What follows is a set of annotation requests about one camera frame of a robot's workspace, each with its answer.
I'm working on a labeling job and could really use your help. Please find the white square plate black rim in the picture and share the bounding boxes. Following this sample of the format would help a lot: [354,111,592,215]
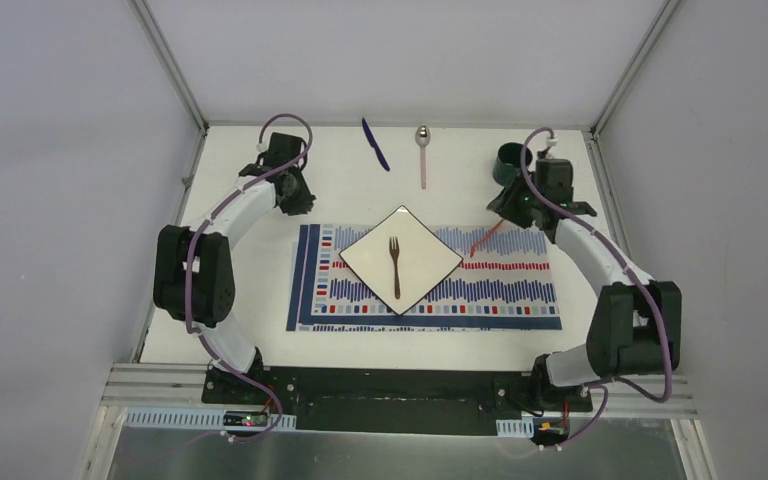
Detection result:
[339,205,463,316]

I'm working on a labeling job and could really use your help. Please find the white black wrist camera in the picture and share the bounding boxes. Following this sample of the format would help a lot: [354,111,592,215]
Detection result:
[533,158,597,218]

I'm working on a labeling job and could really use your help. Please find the brown wooden fork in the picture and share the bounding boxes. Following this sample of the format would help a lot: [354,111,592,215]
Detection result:
[388,236,401,299]

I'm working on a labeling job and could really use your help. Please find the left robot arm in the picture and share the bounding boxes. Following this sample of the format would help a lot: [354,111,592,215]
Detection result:
[153,164,315,405]

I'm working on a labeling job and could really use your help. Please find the blue striped placemat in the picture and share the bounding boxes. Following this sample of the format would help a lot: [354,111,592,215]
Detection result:
[286,224,562,332]

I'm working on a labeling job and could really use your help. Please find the dark green mug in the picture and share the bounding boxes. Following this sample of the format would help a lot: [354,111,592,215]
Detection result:
[492,142,533,187]

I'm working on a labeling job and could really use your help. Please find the metal spoon pink handle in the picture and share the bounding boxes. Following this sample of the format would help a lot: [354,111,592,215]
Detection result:
[415,125,431,190]

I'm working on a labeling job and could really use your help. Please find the blue plastic knife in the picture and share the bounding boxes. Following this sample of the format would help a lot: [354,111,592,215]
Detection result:
[361,117,391,172]

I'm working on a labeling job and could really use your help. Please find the aluminium frame rail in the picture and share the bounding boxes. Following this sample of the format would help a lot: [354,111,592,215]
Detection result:
[100,362,698,420]

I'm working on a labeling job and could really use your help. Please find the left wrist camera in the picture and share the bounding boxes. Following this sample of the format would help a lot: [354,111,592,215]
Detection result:
[238,132,309,181]

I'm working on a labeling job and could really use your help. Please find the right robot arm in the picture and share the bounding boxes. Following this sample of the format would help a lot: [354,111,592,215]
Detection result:
[488,177,681,410]

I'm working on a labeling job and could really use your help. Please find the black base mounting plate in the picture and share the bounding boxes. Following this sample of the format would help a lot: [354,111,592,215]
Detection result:
[201,366,593,436]

